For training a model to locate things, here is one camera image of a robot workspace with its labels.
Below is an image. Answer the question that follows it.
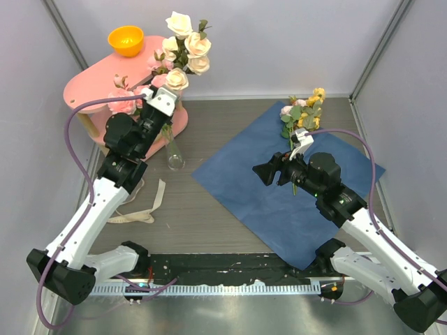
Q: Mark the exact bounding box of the pink rose stem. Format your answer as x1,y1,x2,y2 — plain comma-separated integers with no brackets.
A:
107,73,145,117
147,49,174,87

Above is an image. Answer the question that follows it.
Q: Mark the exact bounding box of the flower bouquet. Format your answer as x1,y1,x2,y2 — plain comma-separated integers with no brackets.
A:
279,87,326,196

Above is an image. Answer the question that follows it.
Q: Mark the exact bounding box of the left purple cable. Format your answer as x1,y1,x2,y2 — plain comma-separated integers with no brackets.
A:
35,93,179,330

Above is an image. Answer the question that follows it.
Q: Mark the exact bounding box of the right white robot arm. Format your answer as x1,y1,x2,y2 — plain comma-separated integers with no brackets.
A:
253,151,446,333

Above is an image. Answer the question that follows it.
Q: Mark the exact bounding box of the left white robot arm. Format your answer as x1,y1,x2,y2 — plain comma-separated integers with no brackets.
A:
27,103,175,305

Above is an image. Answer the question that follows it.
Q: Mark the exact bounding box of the cream rose stem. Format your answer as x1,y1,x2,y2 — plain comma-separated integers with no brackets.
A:
162,11,212,91

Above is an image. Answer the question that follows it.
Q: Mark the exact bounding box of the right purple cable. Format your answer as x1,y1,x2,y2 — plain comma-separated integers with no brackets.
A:
303,128,447,307

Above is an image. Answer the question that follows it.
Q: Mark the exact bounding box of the slotted cable duct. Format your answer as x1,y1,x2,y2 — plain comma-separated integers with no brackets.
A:
90,281,321,298

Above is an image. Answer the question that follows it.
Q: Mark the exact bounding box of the clear glass vase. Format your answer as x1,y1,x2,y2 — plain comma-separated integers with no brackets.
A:
162,125,184,171

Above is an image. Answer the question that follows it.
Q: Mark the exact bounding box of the orange plastic bowl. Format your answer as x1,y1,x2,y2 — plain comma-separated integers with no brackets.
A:
108,25,145,58

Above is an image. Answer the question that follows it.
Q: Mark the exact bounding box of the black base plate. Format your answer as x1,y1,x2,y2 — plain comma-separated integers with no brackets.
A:
122,253,341,286

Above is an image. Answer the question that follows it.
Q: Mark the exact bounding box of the blue wrapping paper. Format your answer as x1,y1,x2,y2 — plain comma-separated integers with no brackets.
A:
191,100,386,270

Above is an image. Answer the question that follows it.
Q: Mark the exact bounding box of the purple cable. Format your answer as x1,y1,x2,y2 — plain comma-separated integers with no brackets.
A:
303,128,447,307
35,93,179,330

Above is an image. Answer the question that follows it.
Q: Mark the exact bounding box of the pink three-tier shelf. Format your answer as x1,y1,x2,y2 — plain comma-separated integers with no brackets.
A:
62,35,189,161

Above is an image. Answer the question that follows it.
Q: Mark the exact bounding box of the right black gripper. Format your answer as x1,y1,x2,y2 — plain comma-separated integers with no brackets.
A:
253,145,323,198

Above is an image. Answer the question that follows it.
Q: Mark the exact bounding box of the beige printed ribbon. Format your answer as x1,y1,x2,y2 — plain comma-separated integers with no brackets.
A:
107,179,166,225

